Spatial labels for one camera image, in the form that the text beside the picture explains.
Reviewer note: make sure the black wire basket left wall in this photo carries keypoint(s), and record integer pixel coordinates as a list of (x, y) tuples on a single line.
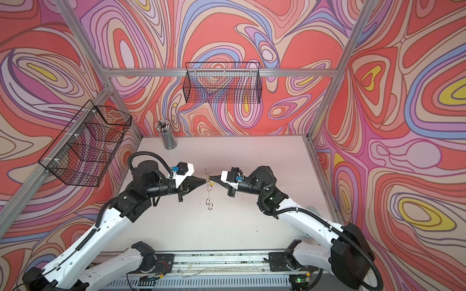
[(91, 140)]

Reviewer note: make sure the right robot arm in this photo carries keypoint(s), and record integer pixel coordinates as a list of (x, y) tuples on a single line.
[(341, 250)]

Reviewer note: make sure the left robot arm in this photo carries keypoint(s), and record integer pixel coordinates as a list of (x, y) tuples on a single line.
[(152, 179)]

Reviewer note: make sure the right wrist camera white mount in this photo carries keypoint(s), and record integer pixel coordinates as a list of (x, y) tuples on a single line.
[(232, 179)]

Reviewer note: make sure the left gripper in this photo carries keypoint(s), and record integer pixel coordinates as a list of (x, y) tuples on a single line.
[(180, 191)]

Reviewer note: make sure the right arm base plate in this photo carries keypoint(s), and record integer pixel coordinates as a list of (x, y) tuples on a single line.
[(281, 262)]

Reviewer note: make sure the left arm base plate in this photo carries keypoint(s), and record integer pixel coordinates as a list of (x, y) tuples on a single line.
[(159, 263)]

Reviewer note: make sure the black wire basket back wall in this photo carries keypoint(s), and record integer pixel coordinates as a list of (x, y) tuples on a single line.
[(222, 82)]

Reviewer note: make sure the metal cup of pens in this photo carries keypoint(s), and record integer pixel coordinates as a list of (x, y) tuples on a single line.
[(166, 133)]

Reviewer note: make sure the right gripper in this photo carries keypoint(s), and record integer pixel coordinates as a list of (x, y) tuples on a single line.
[(219, 182)]

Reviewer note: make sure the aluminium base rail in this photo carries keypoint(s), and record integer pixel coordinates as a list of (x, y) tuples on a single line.
[(238, 262)]

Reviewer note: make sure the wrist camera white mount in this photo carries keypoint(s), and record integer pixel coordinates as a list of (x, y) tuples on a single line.
[(232, 179), (180, 172)]

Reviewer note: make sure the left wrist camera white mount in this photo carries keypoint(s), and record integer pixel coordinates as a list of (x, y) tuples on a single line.
[(180, 172)]

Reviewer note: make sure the black wire basket wall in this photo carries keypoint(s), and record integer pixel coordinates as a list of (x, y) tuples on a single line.
[(91, 140), (222, 82)]

